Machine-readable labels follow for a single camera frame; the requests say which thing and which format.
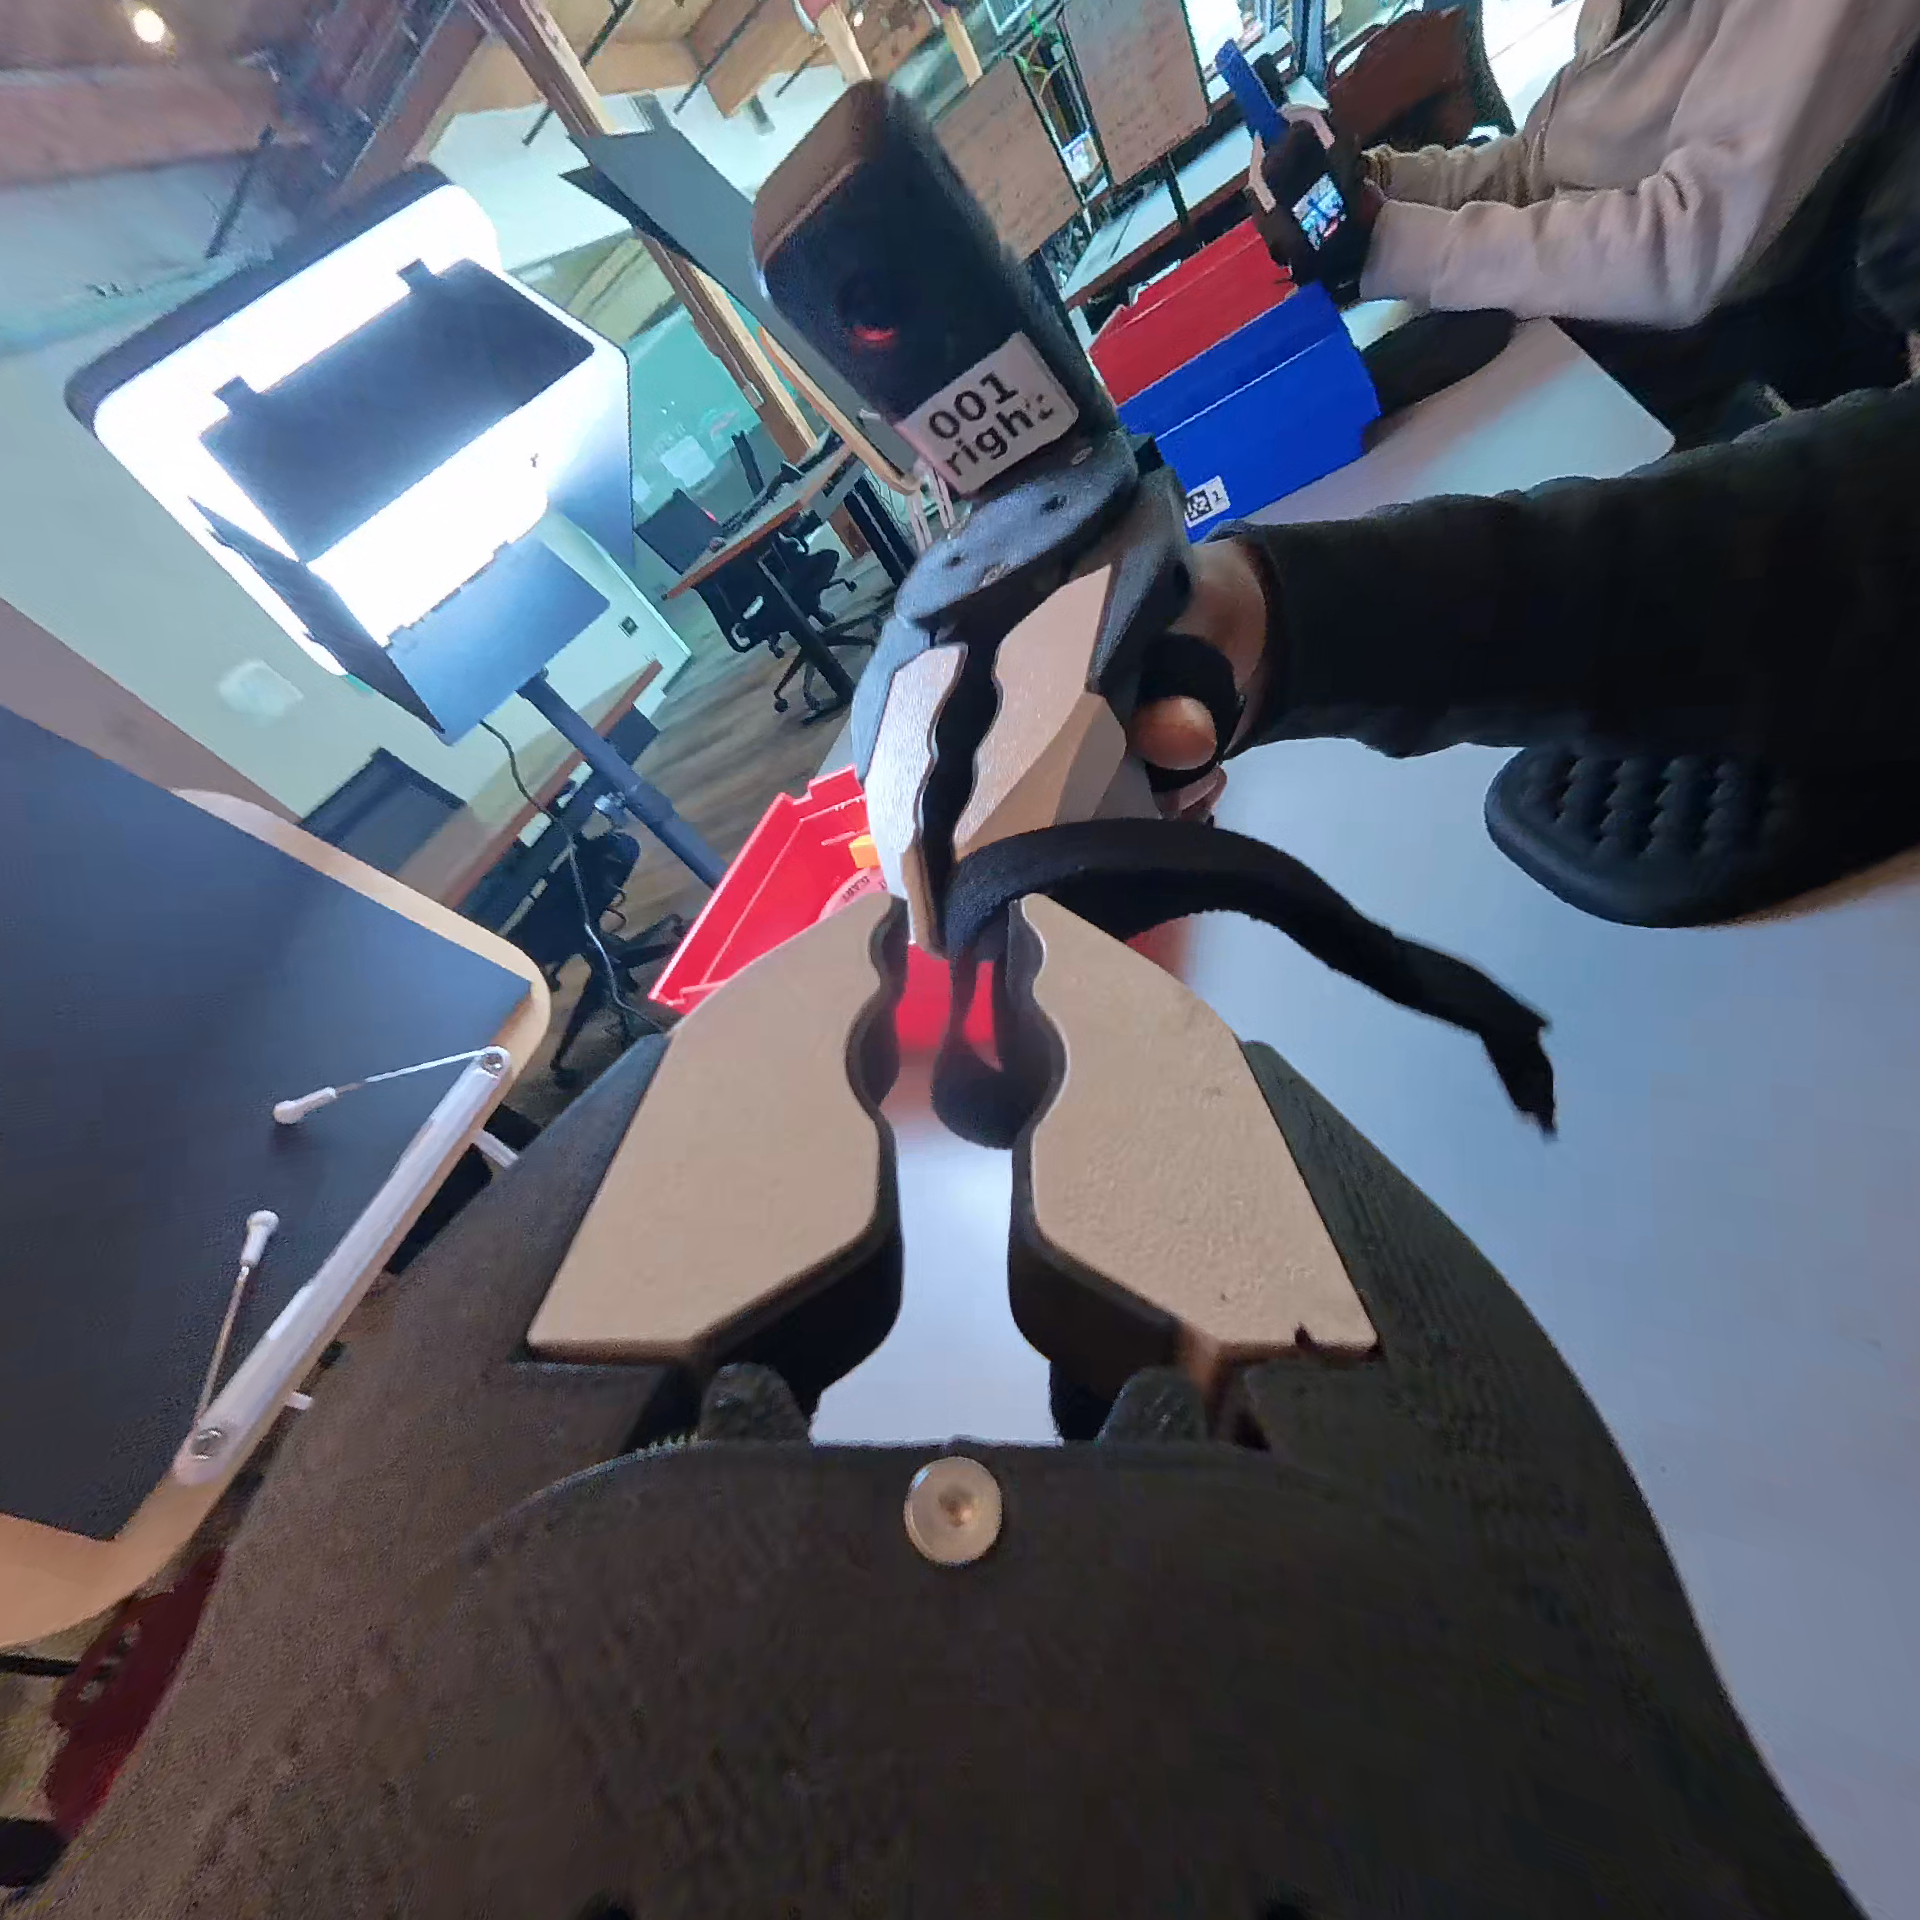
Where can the black light stand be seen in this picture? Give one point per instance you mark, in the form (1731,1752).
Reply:
(628,780)

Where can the black handheld device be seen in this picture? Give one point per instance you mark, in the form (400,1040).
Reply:
(1320,211)

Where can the studio light panel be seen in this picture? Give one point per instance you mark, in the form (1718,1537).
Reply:
(390,358)

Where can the brown notice board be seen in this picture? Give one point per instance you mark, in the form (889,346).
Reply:
(1003,157)
(1132,82)

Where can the red plastic bin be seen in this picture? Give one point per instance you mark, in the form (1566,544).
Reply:
(750,915)
(1184,323)

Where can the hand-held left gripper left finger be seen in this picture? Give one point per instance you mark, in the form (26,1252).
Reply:
(734,1170)

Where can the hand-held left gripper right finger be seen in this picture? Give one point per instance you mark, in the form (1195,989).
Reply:
(1171,1185)

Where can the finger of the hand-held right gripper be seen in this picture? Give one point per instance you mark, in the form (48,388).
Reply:
(1058,691)
(907,764)

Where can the blue plastic bin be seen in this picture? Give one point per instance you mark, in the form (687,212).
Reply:
(1259,404)

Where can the black office chair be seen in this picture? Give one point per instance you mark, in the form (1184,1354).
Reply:
(796,586)

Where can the black board with wooden back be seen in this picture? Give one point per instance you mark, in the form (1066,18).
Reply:
(674,195)

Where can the person's right forearm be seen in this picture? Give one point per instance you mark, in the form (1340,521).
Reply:
(1575,600)

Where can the black rounded object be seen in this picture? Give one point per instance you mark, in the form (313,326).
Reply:
(1440,358)

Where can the black board on white stand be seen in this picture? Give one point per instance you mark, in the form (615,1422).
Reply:
(182,1049)

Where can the red bag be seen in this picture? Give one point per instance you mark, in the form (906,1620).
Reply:
(135,1680)

